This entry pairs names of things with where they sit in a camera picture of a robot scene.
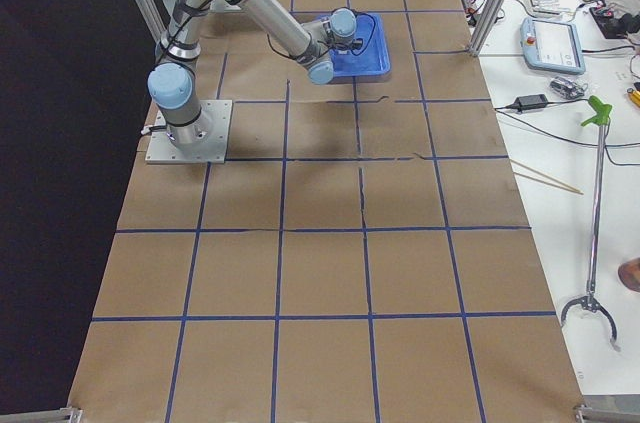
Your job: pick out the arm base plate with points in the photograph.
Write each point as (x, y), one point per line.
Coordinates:
(204, 141)

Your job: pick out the brown paper table cover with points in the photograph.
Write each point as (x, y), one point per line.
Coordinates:
(363, 255)

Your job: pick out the teach pendant tablet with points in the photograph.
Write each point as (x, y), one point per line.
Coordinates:
(551, 46)

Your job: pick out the black power adapter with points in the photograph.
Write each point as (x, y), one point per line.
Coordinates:
(530, 102)

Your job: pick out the long reacher grabber tool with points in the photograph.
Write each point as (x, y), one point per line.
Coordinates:
(588, 302)

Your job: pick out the blue plastic tray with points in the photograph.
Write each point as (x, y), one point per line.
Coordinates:
(372, 60)

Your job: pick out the wooden chopstick pair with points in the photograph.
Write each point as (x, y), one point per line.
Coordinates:
(527, 172)

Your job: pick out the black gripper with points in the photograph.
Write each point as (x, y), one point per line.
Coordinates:
(343, 52)

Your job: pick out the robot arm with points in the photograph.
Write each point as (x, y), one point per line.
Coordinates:
(171, 83)

